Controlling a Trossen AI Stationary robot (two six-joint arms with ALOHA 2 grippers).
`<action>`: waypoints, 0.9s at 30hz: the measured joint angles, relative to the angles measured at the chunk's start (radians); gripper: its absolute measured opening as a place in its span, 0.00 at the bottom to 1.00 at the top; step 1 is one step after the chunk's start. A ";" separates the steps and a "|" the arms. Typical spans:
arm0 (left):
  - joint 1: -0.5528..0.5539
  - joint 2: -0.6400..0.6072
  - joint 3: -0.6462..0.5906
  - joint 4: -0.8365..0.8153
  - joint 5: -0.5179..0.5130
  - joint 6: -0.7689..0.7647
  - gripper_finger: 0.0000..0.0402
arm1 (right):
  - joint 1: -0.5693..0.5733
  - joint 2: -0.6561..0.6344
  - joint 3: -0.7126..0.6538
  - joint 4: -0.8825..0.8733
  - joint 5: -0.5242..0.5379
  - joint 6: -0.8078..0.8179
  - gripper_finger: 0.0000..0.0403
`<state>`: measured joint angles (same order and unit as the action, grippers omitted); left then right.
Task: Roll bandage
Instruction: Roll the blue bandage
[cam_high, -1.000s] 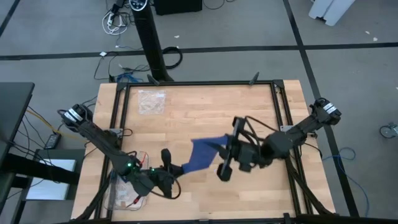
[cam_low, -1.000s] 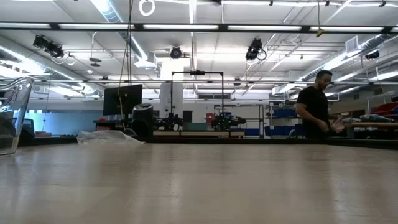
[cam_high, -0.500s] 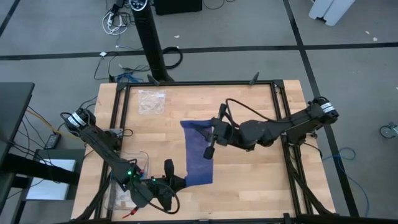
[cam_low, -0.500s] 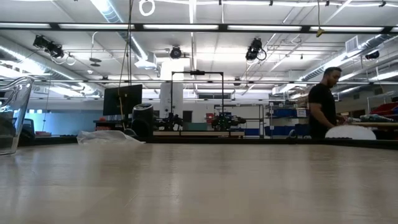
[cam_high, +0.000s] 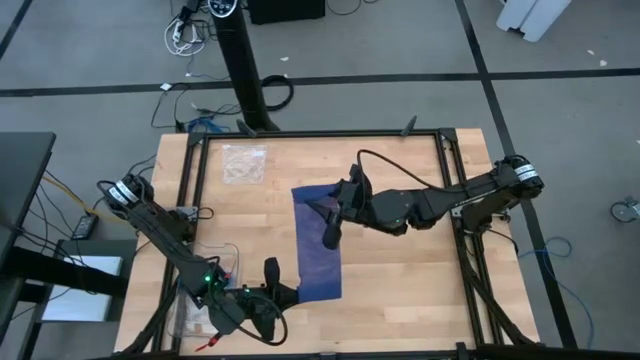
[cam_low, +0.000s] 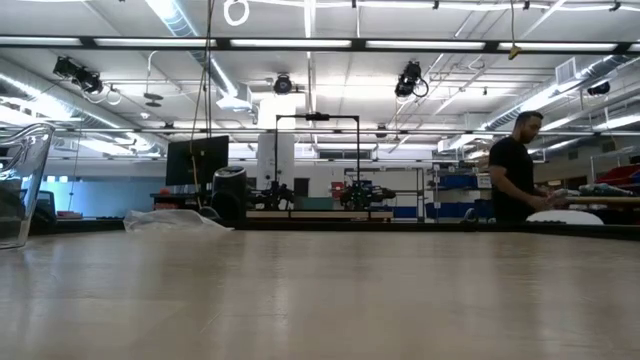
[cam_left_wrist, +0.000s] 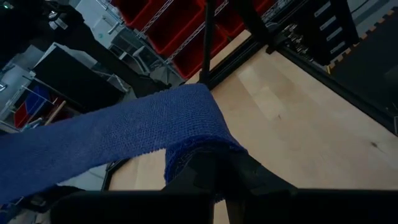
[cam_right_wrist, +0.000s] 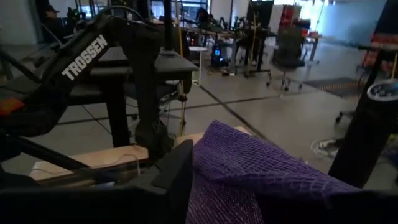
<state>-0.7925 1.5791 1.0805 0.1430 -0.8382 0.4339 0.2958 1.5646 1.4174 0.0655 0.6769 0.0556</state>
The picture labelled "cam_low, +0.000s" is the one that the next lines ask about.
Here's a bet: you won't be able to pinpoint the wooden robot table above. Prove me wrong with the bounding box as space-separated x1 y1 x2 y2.
244 209 395 222

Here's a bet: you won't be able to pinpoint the black tower fan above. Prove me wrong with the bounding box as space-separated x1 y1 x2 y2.
211 165 248 224

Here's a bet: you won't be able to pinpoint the white ceiling unit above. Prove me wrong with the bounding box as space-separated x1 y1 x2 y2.
215 82 254 113

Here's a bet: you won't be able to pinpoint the black computer monitor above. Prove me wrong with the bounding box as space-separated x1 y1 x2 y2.
165 135 230 188

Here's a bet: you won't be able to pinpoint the blue storage totes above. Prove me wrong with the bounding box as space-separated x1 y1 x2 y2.
424 199 494 220

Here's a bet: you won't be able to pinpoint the blue shelf bins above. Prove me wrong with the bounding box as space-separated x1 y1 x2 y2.
438 173 480 191

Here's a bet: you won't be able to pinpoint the LED light bar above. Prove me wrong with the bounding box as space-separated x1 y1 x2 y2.
0 34 640 55

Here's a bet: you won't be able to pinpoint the crumpled clear plastic bag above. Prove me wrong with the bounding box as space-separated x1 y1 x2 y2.
123 208 235 233

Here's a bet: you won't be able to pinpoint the person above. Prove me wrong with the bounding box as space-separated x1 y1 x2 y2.
487 110 569 224

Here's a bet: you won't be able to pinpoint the white trash bin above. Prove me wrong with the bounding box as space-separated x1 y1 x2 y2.
524 209 605 226

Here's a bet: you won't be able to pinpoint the white air vent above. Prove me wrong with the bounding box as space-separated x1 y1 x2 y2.
555 56 578 87

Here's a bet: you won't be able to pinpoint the black chair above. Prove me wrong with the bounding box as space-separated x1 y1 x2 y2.
30 189 58 235

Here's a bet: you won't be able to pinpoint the grey-green bundle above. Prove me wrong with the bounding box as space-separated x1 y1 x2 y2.
578 182 637 198

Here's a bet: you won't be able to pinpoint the wooden workbench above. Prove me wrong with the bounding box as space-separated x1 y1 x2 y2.
562 194 640 224

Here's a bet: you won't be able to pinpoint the clear plastic tub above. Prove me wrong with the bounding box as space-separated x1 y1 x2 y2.
0 122 56 251

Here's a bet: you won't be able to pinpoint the red plastic bin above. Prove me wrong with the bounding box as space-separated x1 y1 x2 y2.
594 164 640 187

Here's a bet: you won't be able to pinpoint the black gantry frame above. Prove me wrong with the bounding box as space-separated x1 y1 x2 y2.
273 112 362 186

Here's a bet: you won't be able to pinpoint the thin dark cable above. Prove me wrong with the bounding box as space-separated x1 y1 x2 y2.
188 0 217 211

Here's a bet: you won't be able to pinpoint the white cable ring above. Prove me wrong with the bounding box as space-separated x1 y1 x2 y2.
222 0 251 28

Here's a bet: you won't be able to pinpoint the yellow tag on cord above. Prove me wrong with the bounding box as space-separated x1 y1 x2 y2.
508 0 523 61

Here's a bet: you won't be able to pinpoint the white wire rack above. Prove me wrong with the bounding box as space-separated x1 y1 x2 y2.
588 146 640 197

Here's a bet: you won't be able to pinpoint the silver air duct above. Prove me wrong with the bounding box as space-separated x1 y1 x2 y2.
0 57 169 156
482 53 640 132

